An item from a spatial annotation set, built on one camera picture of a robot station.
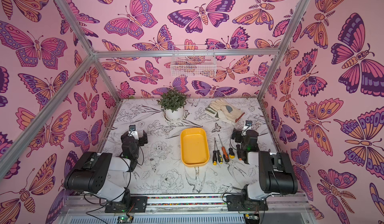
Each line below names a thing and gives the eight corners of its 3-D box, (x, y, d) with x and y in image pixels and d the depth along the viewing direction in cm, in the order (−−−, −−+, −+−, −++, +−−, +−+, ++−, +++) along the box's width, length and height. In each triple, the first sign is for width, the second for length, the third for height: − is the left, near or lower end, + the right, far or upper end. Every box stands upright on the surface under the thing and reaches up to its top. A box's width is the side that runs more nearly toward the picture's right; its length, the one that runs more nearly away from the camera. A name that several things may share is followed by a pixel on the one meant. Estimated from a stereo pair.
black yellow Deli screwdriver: (212, 165, 88) (213, 163, 87) (212, 139, 99) (212, 137, 98) (216, 165, 88) (217, 164, 87) (215, 139, 99) (216, 137, 98)
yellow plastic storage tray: (179, 168, 88) (178, 164, 83) (181, 133, 103) (181, 127, 98) (209, 168, 88) (210, 163, 83) (207, 132, 103) (207, 127, 98)
